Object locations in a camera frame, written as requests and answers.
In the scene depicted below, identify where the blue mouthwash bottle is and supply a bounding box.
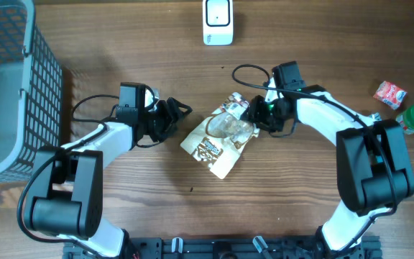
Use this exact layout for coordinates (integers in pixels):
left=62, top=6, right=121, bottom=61
left=369, top=112, right=382, bottom=121

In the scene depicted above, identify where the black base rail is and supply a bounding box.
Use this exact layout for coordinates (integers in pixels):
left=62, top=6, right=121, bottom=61
left=62, top=235, right=383, bottom=259

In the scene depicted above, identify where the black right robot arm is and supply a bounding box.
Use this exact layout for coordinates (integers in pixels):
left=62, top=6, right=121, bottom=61
left=241, top=61, right=414, bottom=258

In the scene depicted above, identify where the grey plastic mesh basket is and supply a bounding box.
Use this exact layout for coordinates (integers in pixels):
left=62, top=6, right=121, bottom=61
left=0, top=0, right=63, bottom=183

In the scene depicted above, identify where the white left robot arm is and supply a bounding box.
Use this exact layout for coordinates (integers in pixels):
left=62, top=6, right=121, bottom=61
left=17, top=82, right=192, bottom=258

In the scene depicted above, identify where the snack packet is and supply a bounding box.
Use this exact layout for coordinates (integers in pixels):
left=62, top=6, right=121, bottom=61
left=180, top=92, right=259, bottom=179

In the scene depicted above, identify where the white barcode scanner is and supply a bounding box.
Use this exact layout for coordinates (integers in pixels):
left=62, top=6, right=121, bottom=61
left=202, top=0, right=234, bottom=46

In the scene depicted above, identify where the red white small box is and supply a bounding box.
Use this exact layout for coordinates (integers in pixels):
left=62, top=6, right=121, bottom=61
left=373, top=81, right=407, bottom=110

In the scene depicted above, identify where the black camera cable right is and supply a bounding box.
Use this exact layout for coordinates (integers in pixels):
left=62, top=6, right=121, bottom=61
left=231, top=63, right=399, bottom=259

